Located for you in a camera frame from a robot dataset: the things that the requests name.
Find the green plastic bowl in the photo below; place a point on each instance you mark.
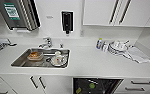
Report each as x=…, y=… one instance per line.
x=92, y=86

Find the chrome sink knob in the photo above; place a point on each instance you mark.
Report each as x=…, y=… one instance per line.
x=61, y=45

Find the white cup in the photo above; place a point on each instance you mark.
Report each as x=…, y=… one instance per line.
x=59, y=59

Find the black soap dispenser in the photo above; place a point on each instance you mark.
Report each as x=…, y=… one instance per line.
x=67, y=21

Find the chrome faucet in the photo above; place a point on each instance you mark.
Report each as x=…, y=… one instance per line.
x=46, y=42

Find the small white bottle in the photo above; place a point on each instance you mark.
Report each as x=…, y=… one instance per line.
x=105, y=46

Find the orange bowl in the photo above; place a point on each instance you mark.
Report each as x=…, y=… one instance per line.
x=35, y=55

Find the stack of white plates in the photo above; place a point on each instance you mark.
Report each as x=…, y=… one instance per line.
x=119, y=47

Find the white two-door sink cabinet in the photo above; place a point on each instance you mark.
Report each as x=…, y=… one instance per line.
x=41, y=85

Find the stainless steel sink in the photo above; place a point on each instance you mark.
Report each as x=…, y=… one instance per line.
x=19, y=61

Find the paper towel dispenser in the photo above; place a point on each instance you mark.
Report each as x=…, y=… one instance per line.
x=19, y=13

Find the white wall outlet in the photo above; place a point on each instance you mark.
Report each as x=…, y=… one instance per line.
x=82, y=33

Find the white three-door wall cabinet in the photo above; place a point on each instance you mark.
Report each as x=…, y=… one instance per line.
x=121, y=12

